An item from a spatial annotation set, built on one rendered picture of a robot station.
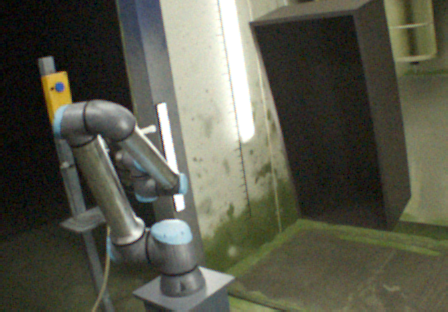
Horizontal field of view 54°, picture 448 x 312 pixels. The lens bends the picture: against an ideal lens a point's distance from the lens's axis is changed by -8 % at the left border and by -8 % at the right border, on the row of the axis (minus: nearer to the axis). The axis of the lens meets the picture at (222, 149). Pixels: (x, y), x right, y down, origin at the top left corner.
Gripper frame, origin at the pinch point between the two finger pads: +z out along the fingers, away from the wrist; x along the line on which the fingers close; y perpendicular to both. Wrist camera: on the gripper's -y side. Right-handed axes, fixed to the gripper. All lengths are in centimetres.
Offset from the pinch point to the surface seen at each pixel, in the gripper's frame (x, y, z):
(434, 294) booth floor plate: 109, 110, -123
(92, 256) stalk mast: -1, 62, 29
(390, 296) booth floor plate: 99, 111, -101
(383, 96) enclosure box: 97, -5, -102
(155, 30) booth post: 58, -52, 9
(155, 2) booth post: 61, -68, 9
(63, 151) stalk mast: -2.5, 0.6, 29.3
